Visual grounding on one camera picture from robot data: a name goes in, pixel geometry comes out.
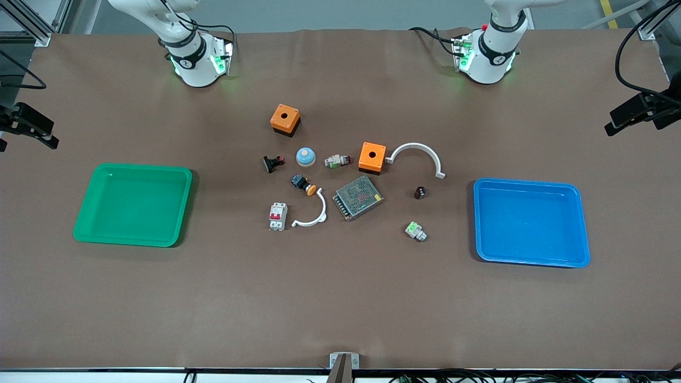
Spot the white circuit breaker red switch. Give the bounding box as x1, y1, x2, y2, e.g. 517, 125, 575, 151
269, 202, 288, 231

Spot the green plastic tray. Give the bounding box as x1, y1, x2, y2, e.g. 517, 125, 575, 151
73, 163, 193, 248

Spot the blue plastic tray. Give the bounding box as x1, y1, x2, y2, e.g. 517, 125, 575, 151
473, 178, 591, 268

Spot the orange button box black base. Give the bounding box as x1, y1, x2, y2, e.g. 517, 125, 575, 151
358, 141, 387, 175
270, 104, 302, 138

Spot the black push button orange cap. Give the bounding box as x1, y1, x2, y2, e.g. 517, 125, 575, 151
290, 174, 318, 196

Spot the metal mesh power supply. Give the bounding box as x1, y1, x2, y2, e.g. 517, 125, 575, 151
333, 176, 384, 221

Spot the brown table mat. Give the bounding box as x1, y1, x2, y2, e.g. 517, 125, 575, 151
0, 27, 681, 371

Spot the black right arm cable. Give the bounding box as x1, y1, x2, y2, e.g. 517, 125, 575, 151
0, 49, 47, 90

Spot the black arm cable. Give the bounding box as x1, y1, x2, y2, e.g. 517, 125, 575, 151
0, 49, 47, 90
616, 0, 681, 107

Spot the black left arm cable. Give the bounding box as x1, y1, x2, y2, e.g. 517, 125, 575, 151
616, 0, 681, 107

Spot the aluminium frame profile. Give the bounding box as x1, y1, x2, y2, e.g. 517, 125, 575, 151
585, 0, 656, 41
0, 0, 72, 46

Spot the black right base cable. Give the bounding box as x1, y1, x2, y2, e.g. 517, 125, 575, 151
160, 0, 237, 54

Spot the black base cable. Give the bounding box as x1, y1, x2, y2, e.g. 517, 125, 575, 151
409, 27, 459, 55
160, 0, 237, 54

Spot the large white curved bracket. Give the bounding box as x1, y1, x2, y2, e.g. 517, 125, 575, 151
385, 143, 446, 180

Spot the black left base cable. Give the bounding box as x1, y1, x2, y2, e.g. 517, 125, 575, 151
409, 27, 459, 55

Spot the small white curved bracket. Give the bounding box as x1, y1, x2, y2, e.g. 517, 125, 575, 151
291, 189, 328, 228

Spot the black cable bundle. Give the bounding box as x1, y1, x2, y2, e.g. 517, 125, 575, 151
388, 367, 681, 383

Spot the grey metal camera mount bracket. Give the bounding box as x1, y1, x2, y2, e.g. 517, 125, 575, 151
329, 352, 360, 383

